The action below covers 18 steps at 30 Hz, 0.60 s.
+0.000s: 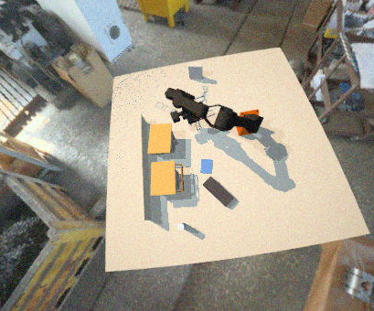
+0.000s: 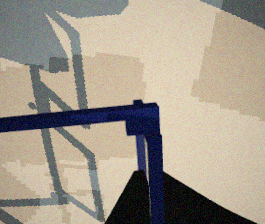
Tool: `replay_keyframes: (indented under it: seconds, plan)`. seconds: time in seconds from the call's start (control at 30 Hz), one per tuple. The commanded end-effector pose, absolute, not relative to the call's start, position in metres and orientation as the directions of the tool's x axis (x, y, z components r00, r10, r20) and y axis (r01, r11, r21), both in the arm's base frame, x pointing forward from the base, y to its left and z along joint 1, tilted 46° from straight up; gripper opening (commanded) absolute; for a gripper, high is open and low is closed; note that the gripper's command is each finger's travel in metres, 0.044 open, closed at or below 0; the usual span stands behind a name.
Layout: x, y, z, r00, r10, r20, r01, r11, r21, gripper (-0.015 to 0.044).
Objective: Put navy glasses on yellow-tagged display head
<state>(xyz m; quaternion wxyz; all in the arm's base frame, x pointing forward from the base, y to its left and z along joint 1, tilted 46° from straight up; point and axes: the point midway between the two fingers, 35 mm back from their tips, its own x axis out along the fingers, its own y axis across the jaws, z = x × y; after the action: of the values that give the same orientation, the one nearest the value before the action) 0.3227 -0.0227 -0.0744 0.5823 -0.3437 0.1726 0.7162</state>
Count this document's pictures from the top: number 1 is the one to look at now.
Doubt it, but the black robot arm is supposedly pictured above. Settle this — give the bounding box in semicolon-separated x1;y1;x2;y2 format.
165;88;263;133

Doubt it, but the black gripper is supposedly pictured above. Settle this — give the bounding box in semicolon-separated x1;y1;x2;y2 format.
170;108;187;123

